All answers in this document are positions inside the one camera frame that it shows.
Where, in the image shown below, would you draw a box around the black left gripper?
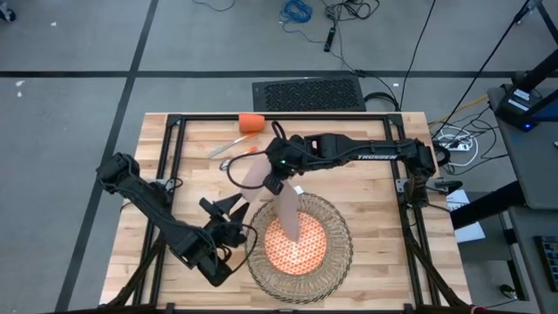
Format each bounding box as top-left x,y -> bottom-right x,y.
199,193 -> 251,248

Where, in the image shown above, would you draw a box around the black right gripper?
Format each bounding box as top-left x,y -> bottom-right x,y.
262,133 -> 309,196

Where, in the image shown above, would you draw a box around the silver spoon orange handle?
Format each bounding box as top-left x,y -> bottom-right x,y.
219,147 -> 259,171

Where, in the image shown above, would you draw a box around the orange plastic cup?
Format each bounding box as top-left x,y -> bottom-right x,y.
238,113 -> 267,134

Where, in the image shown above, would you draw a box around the beige cloth napkin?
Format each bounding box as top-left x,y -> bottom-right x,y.
241,154 -> 303,244

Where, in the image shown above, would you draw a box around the silver knife orange handle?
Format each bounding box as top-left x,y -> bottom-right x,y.
207,133 -> 259,160

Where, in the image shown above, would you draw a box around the orange patterned plate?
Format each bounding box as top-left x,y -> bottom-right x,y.
264,208 -> 328,276

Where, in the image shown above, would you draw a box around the round woven straw placemat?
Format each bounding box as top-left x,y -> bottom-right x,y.
244,192 -> 353,305

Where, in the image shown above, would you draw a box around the black perforated floor mat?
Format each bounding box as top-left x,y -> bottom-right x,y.
251,76 -> 367,113

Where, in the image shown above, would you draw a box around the white printed label sheet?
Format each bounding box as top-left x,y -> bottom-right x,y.
446,189 -> 471,213

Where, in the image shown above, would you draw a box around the white paper sheet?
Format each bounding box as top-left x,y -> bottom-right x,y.
453,221 -> 487,244

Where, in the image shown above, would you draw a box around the black desk leg beam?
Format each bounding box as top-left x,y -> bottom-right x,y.
448,181 -> 527,230

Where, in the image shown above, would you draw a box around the black slanted pole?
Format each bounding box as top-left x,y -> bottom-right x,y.
431,0 -> 536,132

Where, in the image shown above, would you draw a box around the black box white labels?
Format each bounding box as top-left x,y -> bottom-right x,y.
494,47 -> 558,132

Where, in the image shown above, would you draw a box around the grey side desk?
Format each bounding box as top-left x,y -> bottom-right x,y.
487,85 -> 558,210

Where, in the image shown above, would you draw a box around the dark grey desk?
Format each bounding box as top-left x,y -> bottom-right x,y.
507,204 -> 558,314

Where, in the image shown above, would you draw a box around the black keyboard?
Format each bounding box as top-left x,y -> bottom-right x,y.
534,235 -> 558,293

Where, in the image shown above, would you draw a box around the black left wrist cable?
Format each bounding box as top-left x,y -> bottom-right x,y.
226,221 -> 260,275

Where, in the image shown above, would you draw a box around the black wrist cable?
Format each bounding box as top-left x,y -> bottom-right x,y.
225,120 -> 289,189
226,221 -> 260,275

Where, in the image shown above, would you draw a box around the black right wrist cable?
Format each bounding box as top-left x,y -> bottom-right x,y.
225,120 -> 289,189

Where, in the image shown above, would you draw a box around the black aluminium table frame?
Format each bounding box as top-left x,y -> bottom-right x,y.
106,112 -> 470,314

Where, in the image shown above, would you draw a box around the black coiled floor cable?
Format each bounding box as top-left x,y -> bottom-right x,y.
364,91 -> 401,113

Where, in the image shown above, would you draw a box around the blue coiled cable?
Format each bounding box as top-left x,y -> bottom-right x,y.
278,0 -> 314,34

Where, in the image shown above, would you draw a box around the black tangled cable bundle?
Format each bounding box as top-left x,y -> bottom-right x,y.
322,0 -> 380,23

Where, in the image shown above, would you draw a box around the thin black cable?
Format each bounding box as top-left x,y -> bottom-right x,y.
398,0 -> 437,111

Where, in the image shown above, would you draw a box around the yellow floor cable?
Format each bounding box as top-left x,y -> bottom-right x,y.
429,94 -> 489,128

